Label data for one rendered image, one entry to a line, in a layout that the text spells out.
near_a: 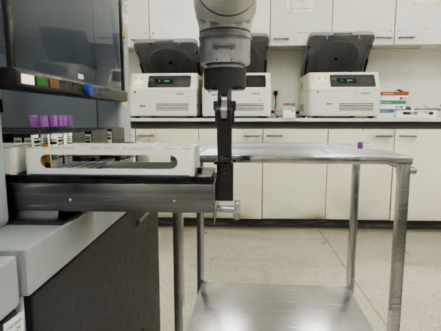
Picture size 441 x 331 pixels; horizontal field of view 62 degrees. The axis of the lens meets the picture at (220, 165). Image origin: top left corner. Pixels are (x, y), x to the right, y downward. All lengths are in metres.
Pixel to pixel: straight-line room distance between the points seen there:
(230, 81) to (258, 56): 2.72
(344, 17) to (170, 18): 1.45
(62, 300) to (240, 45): 0.52
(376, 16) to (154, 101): 1.95
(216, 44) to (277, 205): 2.50
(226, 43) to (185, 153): 0.19
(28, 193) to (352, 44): 2.99
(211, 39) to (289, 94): 3.01
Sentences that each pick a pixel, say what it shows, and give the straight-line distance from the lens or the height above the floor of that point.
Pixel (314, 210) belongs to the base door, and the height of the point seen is 0.16.
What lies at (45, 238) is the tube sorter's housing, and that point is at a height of 0.73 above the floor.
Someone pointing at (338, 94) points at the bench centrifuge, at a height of 1.08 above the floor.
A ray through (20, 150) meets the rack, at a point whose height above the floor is 0.86.
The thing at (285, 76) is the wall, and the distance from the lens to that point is 3.63.
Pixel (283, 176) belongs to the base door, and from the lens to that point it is 3.02.
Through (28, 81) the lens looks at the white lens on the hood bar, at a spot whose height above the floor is 0.98.
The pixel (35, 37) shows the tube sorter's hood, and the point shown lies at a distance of 0.79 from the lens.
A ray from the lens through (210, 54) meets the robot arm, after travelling 0.64.
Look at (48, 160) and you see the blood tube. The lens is 0.71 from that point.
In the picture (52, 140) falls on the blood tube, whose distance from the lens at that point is 0.72.
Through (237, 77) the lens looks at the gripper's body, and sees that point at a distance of 0.64.
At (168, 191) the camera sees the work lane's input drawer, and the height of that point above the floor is 0.79.
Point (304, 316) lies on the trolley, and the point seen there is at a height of 0.28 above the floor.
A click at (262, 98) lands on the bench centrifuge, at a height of 1.05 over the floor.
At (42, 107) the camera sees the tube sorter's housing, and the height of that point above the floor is 0.95.
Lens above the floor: 0.92
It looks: 8 degrees down
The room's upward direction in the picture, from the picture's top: straight up
